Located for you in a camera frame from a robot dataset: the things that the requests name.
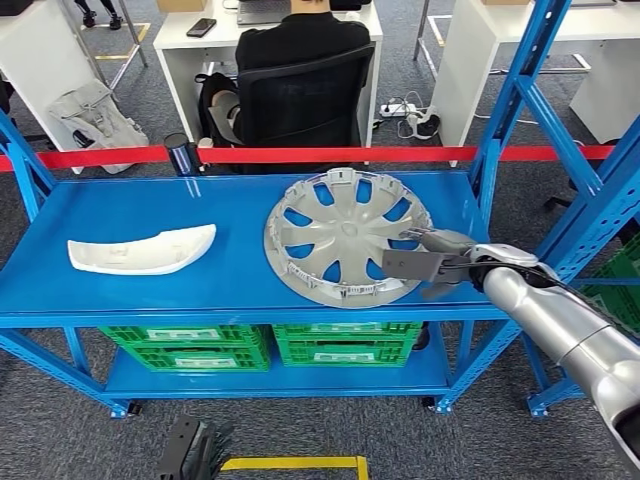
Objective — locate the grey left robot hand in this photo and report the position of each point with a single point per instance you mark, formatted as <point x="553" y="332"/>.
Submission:
<point x="207" y="457"/>

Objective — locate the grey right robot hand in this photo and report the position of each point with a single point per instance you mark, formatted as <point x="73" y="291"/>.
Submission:
<point x="450" y="242"/>

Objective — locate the silver wheel hubcap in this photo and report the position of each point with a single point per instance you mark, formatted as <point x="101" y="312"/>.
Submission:
<point x="345" y="232"/>

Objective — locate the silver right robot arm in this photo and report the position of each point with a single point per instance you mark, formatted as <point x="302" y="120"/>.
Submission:
<point x="550" y="311"/>

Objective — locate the white curved plastic part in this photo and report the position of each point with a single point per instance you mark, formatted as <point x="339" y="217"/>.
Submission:
<point x="145" y="255"/>

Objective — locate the black cylinder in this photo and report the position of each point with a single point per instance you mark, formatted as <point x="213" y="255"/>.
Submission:
<point x="421" y="339"/>

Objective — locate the black and white charger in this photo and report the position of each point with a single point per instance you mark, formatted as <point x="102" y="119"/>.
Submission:
<point x="427" y="126"/>

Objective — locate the white power strip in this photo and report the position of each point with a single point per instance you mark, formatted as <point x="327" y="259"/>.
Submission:
<point x="397" y="109"/>

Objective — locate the red barrier belt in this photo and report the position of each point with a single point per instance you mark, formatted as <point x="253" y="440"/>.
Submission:
<point x="324" y="154"/>
<point x="90" y="159"/>

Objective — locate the black mesh office chair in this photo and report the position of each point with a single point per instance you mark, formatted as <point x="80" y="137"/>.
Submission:
<point x="305" y="99"/>

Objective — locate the person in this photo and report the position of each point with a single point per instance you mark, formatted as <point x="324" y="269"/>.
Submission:
<point x="112" y="20"/>
<point x="300" y="40"/>

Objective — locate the white paper cup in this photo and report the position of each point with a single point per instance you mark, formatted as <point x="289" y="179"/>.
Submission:
<point x="205" y="142"/>

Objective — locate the grey laptop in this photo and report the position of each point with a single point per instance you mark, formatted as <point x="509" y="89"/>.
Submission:
<point x="260" y="10"/>

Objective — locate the black backpack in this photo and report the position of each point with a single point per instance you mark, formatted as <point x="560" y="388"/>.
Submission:
<point x="205" y="106"/>

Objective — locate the grey fabric bag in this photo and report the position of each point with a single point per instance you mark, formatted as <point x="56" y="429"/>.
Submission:
<point x="95" y="119"/>

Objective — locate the black smartphone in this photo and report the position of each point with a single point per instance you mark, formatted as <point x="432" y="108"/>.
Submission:
<point x="201" y="28"/>

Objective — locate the brown cardboard box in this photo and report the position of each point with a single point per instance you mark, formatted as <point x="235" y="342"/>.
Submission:
<point x="180" y="5"/>

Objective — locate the white table with metal legs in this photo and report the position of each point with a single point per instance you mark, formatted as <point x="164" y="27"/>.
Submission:
<point x="35" y="60"/>

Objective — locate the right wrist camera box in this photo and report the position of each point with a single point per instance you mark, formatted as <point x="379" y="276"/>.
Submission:
<point x="415" y="265"/>

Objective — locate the black-topped chrome barrier post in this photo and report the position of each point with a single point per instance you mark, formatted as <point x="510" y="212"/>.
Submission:
<point x="180" y="158"/>

